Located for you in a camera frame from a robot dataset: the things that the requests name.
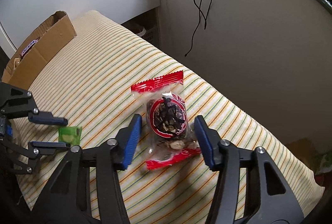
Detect light green candy packet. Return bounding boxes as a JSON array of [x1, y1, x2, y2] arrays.
[[58, 126, 82, 146]]

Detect brown cardboard box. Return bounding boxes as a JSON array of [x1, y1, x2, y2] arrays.
[[2, 11, 77, 90]]

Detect Snickers chocolate bar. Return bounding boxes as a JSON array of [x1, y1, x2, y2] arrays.
[[20, 37, 40, 59]]

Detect brown pudding cup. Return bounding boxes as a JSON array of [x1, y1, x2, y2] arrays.
[[13, 58, 21, 69]]

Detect red date snack packet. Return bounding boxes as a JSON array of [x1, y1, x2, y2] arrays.
[[131, 71, 201, 171]]

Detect striped yellow tablecloth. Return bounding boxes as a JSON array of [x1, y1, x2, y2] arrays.
[[29, 11, 325, 223]]

